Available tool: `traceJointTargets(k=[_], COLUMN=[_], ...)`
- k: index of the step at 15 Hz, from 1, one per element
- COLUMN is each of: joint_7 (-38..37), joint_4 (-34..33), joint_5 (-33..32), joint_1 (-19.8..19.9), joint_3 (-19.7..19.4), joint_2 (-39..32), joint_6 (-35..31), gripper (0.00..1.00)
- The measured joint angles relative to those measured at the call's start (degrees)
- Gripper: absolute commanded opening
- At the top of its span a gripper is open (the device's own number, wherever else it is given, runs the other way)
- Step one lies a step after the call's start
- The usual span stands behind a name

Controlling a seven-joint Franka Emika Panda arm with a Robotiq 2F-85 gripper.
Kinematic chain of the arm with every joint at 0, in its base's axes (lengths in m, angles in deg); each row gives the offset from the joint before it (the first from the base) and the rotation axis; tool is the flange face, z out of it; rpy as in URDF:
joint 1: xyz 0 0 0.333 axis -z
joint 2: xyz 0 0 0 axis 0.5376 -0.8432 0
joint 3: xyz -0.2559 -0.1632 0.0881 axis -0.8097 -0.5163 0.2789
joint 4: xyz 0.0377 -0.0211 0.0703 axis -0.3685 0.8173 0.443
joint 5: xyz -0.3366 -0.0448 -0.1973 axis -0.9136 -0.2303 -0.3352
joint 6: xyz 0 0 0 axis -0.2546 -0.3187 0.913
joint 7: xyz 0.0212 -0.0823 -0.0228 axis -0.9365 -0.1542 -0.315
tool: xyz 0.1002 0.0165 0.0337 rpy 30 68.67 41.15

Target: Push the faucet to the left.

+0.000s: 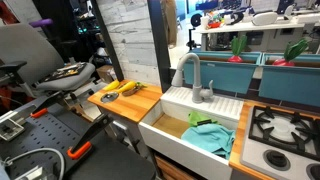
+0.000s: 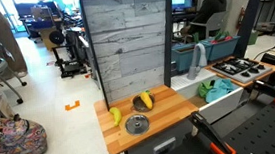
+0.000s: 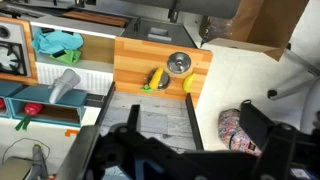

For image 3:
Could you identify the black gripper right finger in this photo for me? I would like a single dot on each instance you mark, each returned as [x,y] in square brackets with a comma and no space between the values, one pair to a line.
[255,124]

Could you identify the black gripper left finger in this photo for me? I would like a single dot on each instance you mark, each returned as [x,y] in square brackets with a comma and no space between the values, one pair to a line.
[134,119]

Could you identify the grey toy faucet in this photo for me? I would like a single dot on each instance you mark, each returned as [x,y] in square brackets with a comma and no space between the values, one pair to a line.
[66,82]

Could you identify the colourful patterned backpack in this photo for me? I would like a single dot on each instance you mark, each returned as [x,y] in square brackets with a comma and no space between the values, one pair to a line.
[232,135]

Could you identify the grey plank back panel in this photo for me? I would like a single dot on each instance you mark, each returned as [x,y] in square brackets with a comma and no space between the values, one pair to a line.
[171,121]

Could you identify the yellow toy corn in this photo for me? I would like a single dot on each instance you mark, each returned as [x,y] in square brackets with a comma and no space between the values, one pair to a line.
[153,84]

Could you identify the wooden toy kitchen counter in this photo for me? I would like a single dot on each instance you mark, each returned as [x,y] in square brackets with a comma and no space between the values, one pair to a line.
[135,59]

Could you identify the teal storage bin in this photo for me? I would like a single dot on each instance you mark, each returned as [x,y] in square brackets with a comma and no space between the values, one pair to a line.
[68,111]

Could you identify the yellow toy banana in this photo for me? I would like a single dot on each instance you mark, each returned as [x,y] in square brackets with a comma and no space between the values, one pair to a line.
[188,82]

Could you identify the orange tape floor marker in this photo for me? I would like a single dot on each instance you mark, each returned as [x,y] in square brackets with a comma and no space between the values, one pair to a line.
[70,132]

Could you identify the round metal pot lid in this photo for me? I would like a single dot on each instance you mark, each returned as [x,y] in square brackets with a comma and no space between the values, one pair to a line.
[179,62]

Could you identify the green cloth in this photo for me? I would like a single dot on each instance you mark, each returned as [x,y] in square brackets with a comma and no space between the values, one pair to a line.
[67,56]

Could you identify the grey oven door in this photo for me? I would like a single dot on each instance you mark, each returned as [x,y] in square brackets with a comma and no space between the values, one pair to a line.
[158,31]

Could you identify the cardboard box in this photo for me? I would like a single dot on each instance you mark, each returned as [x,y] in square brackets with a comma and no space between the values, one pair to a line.
[263,26]

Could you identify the red toy vegetable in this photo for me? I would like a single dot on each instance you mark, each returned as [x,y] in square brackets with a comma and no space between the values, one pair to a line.
[33,108]

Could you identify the light blue cloth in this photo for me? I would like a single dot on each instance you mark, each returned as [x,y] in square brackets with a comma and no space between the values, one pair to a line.
[55,41]

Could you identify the toy gas stove top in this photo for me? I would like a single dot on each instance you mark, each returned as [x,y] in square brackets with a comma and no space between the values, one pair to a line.
[14,58]

